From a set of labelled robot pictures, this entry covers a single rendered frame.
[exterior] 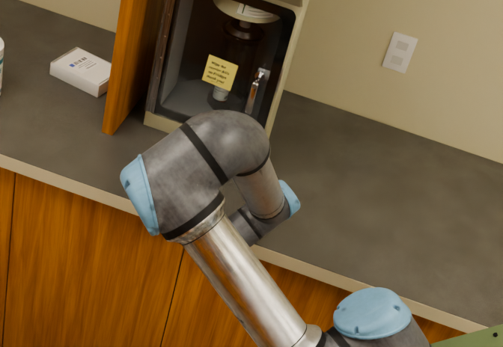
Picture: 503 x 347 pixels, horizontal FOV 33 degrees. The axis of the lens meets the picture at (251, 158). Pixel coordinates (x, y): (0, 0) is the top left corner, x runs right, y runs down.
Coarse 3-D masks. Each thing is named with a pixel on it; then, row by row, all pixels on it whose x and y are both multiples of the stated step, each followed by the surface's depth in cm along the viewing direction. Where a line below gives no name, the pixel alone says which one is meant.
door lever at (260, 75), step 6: (258, 72) 207; (258, 78) 206; (264, 78) 207; (252, 84) 204; (258, 84) 203; (252, 90) 204; (252, 96) 205; (252, 102) 206; (246, 108) 208; (252, 108) 208
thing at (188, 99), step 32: (192, 0) 201; (224, 0) 199; (256, 0) 197; (192, 32) 206; (224, 32) 204; (256, 32) 201; (288, 32) 199; (192, 64) 211; (256, 64) 206; (160, 96) 218; (192, 96) 216; (224, 96) 213; (256, 96) 211
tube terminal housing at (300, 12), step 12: (264, 0) 198; (276, 0) 197; (300, 12) 197; (300, 24) 206; (288, 48) 203; (288, 60) 207; (276, 96) 211; (276, 108) 222; (144, 120) 225; (156, 120) 224; (168, 120) 223; (168, 132) 225
